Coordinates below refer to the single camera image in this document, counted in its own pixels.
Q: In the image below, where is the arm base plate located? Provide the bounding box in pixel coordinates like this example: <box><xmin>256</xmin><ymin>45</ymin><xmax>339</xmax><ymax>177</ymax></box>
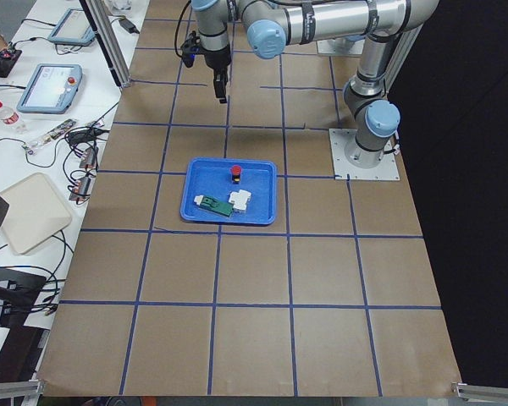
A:
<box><xmin>329</xmin><ymin>129</ymin><xmax>400</xmax><ymax>182</ymax></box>

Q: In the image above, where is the aluminium frame post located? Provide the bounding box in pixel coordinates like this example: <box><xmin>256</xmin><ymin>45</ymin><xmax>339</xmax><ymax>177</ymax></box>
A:
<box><xmin>80</xmin><ymin>0</ymin><xmax>131</xmax><ymax>89</ymax></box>

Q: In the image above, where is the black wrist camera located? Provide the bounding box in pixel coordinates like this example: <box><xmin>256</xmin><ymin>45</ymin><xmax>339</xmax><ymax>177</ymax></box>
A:
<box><xmin>180</xmin><ymin>30</ymin><xmax>201</xmax><ymax>69</ymax></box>

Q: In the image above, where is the beige plastic tray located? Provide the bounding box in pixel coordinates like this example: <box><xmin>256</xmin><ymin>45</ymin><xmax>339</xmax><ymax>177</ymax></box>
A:
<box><xmin>0</xmin><ymin>173</ymin><xmax>72</xmax><ymax>255</ymax></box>

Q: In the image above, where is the blue plastic tray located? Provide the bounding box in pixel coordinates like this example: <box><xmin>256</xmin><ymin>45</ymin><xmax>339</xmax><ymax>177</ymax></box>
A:
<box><xmin>180</xmin><ymin>157</ymin><xmax>278</xmax><ymax>226</ymax></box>

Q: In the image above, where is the near blue teach pendant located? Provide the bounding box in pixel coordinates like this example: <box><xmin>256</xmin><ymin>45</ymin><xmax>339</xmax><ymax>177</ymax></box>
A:
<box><xmin>17</xmin><ymin>63</ymin><xmax>83</xmax><ymax>114</ymax></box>

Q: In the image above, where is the black power adapter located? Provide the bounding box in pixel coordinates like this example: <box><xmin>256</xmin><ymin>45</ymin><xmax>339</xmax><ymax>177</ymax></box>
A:
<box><xmin>119</xmin><ymin>17</ymin><xmax>140</xmax><ymax>34</ymax></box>

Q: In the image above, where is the blue teach pendant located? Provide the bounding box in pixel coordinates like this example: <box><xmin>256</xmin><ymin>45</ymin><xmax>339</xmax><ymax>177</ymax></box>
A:
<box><xmin>17</xmin><ymin>63</ymin><xmax>83</xmax><ymax>114</ymax></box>
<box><xmin>47</xmin><ymin>8</ymin><xmax>95</xmax><ymax>47</ymax></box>

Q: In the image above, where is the white circuit breaker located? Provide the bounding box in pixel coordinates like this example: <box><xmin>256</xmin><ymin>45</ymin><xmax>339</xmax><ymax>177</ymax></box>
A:
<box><xmin>228</xmin><ymin>189</ymin><xmax>251</xmax><ymax>213</ymax></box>

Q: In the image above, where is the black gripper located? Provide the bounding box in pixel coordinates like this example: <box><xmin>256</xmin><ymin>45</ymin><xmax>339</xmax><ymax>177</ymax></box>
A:
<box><xmin>204</xmin><ymin>44</ymin><xmax>230</xmax><ymax>104</ymax></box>

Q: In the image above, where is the red emergency stop button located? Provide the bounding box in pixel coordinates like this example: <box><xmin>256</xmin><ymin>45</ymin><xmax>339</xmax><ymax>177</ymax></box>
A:
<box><xmin>230</xmin><ymin>165</ymin><xmax>242</xmax><ymax>184</ymax></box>

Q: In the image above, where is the far blue teach pendant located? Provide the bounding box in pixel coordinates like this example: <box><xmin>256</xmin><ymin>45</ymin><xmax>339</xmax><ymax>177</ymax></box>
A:
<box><xmin>47</xmin><ymin>8</ymin><xmax>95</xmax><ymax>47</ymax></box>

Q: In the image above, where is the plastic water bottle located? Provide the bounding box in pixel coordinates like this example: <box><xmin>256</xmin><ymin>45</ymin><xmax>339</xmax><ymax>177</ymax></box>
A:
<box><xmin>0</xmin><ymin>101</ymin><xmax>27</xmax><ymax>134</ymax></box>

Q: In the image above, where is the green white terminal block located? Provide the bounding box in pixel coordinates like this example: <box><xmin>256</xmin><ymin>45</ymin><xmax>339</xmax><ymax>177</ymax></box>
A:
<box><xmin>194</xmin><ymin>195</ymin><xmax>234</xmax><ymax>217</ymax></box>

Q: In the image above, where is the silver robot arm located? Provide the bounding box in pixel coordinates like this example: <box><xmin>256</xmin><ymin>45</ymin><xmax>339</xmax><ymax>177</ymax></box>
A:
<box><xmin>176</xmin><ymin>0</ymin><xmax>438</xmax><ymax>169</ymax></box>

